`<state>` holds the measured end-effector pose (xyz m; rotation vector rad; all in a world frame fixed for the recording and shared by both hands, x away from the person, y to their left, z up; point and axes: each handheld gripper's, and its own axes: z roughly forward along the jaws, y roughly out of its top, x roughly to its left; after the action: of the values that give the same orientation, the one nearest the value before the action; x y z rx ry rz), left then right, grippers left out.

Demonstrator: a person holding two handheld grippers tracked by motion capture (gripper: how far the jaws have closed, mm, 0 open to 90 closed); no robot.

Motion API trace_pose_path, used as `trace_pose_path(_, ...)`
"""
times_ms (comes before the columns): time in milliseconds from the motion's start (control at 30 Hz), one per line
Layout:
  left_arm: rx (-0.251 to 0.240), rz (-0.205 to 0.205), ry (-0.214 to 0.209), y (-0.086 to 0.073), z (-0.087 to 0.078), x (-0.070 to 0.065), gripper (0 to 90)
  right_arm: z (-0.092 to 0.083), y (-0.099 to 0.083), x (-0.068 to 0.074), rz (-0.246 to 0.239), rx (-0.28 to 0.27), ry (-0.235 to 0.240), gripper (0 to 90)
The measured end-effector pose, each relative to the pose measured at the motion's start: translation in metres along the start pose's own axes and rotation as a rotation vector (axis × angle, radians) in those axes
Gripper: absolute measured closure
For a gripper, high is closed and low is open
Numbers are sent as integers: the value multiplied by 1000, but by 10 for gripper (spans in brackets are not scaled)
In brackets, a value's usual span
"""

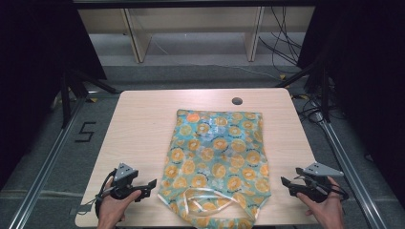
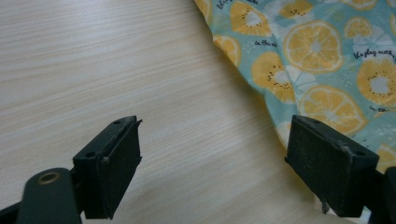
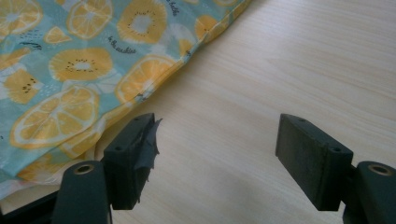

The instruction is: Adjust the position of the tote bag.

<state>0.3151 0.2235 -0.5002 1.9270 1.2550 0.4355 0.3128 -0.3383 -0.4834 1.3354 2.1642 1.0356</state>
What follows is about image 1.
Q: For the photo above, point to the yellow tape piece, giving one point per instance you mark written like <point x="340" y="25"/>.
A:
<point x="282" y="77"/>
<point x="93" y="100"/>

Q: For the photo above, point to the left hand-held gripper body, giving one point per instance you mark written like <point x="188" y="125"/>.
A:
<point x="124" y="183"/>

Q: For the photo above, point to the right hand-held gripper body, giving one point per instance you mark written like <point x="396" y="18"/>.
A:
<point x="316" y="183"/>

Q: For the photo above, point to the teal orange-print fabric bag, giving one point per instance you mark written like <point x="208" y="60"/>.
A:
<point x="216" y="152"/>

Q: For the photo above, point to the black metal stand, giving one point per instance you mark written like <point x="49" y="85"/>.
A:
<point x="324" y="92"/>
<point x="66" y="95"/>

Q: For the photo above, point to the person's left hand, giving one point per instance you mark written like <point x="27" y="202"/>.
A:
<point x="113" y="208"/>

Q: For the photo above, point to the person's right hand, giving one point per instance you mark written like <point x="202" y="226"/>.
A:
<point x="328" y="211"/>

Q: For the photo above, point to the black curtain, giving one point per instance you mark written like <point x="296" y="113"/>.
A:
<point x="38" y="63"/>
<point x="366" y="79"/>

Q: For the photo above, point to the aluminium floor rail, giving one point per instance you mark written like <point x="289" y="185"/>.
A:
<point x="47" y="162"/>
<point x="347" y="162"/>

